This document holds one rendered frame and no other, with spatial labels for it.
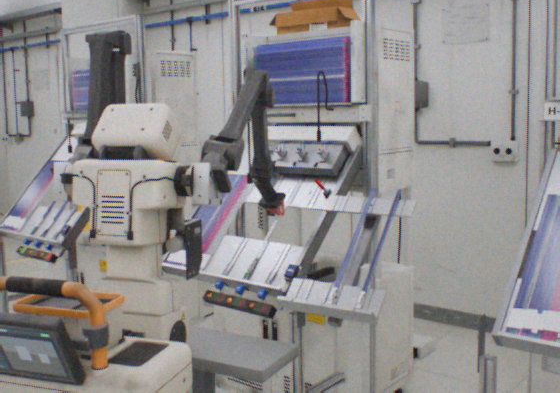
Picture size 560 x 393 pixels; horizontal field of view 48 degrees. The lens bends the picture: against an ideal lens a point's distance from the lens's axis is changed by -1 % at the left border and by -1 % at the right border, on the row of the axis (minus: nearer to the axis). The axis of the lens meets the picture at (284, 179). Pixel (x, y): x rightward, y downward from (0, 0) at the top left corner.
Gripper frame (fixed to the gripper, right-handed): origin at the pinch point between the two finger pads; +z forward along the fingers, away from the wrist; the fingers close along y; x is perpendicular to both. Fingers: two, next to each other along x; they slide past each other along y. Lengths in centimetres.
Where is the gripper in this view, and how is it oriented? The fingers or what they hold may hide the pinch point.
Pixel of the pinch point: (281, 213)
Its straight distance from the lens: 256.0
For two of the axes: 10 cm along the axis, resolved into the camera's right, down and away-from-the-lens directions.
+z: 4.2, 7.1, 5.7
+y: -7.8, -0.4, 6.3
